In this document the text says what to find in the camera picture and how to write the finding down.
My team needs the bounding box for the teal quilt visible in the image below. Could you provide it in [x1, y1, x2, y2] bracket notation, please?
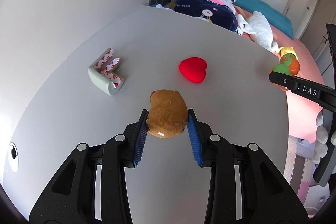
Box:
[234, 0, 294, 39]

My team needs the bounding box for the navy rabbit print blanket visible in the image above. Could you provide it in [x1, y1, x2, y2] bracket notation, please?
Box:
[174, 0, 238, 32]

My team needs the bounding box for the white gloved hand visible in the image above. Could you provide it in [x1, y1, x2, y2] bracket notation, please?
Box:
[313, 109, 335, 164]

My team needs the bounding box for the white goose plush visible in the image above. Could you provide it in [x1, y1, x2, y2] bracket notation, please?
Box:
[236, 11, 279, 52]

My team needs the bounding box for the light blue baby cloth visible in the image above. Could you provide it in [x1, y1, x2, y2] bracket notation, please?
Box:
[155, 4, 173, 11]

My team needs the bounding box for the brown plush toy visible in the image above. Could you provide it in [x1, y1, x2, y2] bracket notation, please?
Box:
[146, 89, 188, 139]

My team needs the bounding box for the red heart plush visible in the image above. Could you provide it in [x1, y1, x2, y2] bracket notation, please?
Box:
[178, 57, 207, 84]

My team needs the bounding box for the green orange turtle toy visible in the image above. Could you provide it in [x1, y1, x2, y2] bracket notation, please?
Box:
[269, 53, 300, 92]

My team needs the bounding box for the yellow chick plush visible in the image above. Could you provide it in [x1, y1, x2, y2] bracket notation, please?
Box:
[279, 47, 298, 59]

